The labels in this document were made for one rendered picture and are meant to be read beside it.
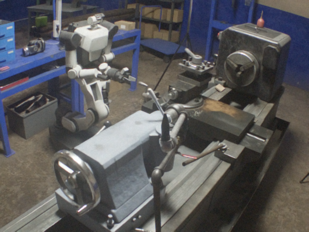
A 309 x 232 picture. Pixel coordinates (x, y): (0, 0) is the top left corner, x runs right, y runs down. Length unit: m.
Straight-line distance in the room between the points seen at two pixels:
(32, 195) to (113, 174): 1.64
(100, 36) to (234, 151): 1.35
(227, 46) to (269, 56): 0.37
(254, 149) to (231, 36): 1.02
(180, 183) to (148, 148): 0.31
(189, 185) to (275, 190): 1.60
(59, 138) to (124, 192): 1.90
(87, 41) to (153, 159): 1.35
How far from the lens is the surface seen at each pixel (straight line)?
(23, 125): 3.20
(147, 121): 1.20
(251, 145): 1.73
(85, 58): 2.42
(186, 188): 1.40
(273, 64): 2.28
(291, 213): 2.75
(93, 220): 1.10
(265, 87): 2.40
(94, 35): 2.35
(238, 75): 2.18
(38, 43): 3.09
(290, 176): 3.18
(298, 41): 5.62
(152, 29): 6.35
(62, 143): 2.85
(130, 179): 1.10
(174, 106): 1.40
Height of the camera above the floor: 1.76
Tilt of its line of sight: 29 degrees down
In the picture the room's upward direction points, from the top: 6 degrees clockwise
